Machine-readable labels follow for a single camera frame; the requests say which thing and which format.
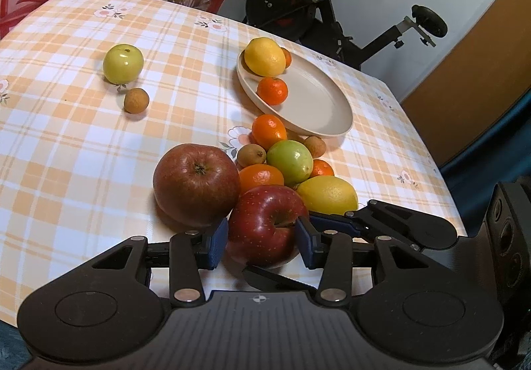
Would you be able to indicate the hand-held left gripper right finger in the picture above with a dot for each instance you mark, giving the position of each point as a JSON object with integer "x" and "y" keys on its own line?
{"x": 306, "y": 247}

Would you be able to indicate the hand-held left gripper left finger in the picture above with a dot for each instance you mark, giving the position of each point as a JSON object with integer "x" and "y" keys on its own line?
{"x": 219, "y": 247}

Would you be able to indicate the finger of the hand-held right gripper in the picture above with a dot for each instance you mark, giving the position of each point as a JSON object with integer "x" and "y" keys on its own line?
{"x": 269, "y": 281}
{"x": 327, "y": 221}

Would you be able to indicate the yellow lemon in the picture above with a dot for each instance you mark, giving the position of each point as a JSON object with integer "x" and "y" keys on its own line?
{"x": 327, "y": 195}
{"x": 264, "y": 57}

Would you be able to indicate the bright red apple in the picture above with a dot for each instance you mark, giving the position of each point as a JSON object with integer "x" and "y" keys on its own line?
{"x": 265, "y": 225}

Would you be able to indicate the orange tangerine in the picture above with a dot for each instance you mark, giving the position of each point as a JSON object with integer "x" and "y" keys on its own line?
{"x": 261, "y": 178}
{"x": 267, "y": 130}
{"x": 323, "y": 169}
{"x": 287, "y": 58}
{"x": 272, "y": 91}

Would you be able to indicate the dark red apple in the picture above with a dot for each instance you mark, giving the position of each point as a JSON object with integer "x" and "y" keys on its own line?
{"x": 196, "y": 187}

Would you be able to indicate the green apple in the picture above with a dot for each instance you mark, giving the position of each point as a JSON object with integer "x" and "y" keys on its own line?
{"x": 289, "y": 162}

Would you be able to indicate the small greenish-brown kiwi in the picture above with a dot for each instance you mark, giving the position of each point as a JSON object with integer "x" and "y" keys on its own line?
{"x": 251, "y": 155}

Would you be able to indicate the beige plate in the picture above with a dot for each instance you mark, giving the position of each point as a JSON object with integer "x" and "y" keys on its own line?
{"x": 315, "y": 100}

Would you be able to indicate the yellow-green apple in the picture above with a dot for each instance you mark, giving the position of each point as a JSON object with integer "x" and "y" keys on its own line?
{"x": 123, "y": 64}

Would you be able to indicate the dark teal cloth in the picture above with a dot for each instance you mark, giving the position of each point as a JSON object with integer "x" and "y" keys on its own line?
{"x": 489, "y": 146}

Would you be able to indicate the plaid floral tablecloth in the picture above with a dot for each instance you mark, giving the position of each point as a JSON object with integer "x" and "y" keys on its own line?
{"x": 83, "y": 154}

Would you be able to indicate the wooden door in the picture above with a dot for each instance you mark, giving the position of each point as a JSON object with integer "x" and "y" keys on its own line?
{"x": 468, "y": 83}

